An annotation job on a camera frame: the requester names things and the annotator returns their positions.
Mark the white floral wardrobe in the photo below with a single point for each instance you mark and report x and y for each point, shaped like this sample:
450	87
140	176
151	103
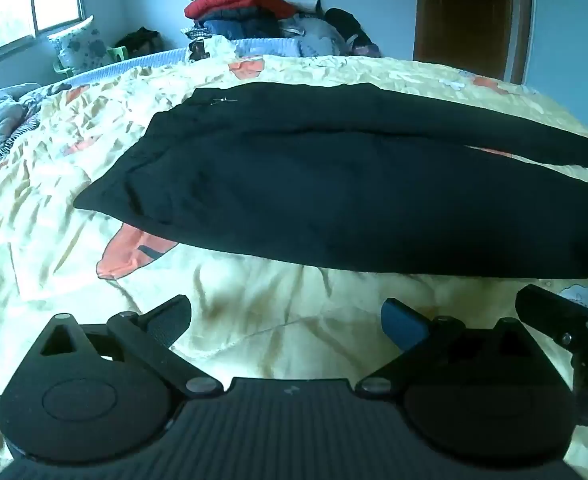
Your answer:
571	35

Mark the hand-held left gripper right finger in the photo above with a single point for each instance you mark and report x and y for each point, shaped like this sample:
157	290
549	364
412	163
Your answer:
403	324

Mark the brown wooden door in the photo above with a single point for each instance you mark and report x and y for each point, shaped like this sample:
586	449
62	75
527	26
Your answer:
466	15

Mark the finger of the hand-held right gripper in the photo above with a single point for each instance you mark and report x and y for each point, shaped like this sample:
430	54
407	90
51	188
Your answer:
548	307

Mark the blue bed sheet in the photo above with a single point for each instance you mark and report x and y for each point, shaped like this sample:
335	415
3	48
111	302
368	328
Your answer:
139	59

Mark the dark bag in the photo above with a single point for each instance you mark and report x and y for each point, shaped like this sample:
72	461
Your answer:
139	41

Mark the floral pillow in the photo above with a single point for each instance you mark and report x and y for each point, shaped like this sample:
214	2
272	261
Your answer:
76	47

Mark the pile of clothes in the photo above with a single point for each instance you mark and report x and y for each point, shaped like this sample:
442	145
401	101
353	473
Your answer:
246	10

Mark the black bag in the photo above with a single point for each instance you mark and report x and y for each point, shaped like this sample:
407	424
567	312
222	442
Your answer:
346	27

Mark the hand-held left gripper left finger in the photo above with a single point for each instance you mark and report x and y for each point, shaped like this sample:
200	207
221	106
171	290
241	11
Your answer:
170	321

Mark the black pants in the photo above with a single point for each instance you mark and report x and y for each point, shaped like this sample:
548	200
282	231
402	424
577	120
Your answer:
324	185

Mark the green plastic chair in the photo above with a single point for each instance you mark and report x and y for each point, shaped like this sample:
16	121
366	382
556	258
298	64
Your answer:
119	54

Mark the yellow carrot printed blanket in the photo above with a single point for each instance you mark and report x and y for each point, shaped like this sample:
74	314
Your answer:
64	240

